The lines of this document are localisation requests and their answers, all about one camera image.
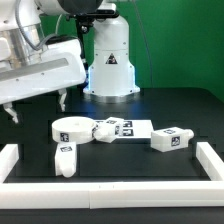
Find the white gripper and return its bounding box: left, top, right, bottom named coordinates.
left=0, top=39, right=86, bottom=123

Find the white round stool seat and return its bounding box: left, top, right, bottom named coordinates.
left=52, top=116, right=96, bottom=144

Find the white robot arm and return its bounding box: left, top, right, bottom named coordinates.
left=0, top=0, right=139, bottom=121

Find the white marker sheet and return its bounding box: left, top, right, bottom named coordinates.
left=94, top=119, right=155, bottom=141

